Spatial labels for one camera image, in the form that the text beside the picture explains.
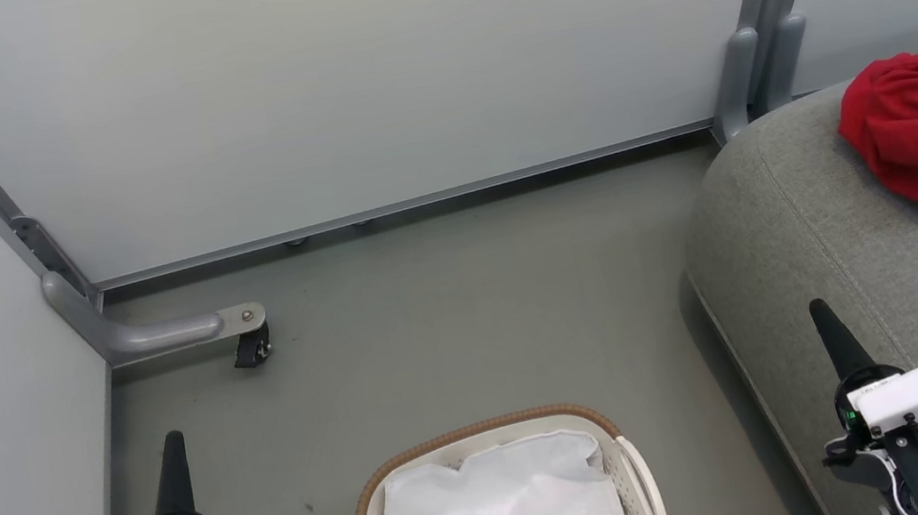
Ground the white laundry basket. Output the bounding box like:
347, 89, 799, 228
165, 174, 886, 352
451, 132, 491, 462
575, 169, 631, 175
335, 390, 669, 515

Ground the grey fabric sofa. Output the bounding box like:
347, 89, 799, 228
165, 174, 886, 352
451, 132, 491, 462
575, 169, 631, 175
663, 72, 918, 515

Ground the grey partition foot bar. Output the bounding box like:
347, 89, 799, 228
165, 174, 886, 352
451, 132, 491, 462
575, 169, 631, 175
39, 243, 272, 378

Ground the black caster wheel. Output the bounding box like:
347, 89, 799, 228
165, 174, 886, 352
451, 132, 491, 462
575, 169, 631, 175
229, 320, 276, 371

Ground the white cloth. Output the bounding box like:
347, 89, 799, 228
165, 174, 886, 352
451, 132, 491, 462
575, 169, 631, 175
370, 422, 635, 515

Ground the grey partition bottom rail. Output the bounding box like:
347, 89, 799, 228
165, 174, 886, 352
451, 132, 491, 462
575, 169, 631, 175
84, 118, 726, 293

